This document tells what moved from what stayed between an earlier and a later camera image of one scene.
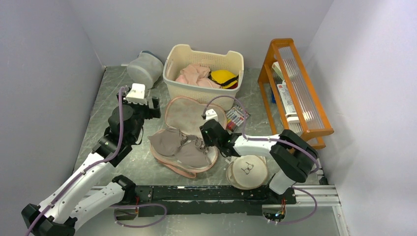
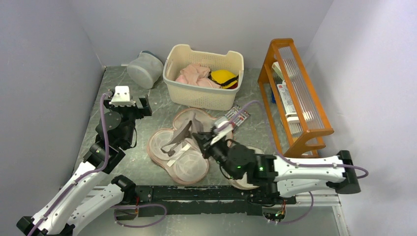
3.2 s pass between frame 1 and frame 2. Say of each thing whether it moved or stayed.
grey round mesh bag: stayed
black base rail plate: stayed
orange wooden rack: stayed
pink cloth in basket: stayed
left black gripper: moved
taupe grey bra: moved
